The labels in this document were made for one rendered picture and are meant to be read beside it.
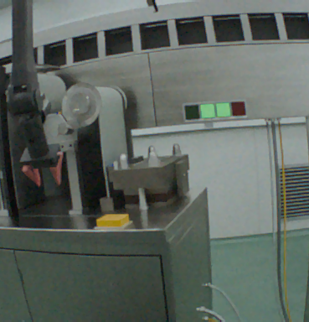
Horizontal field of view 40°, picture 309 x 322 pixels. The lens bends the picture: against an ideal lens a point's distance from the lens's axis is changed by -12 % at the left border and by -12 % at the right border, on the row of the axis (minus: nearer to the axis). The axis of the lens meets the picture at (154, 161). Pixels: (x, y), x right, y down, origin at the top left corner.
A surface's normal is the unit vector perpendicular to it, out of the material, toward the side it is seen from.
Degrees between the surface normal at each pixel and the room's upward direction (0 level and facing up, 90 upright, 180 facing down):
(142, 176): 90
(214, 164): 90
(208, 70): 90
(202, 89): 90
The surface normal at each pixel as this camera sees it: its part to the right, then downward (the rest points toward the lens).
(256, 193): -0.26, 0.11
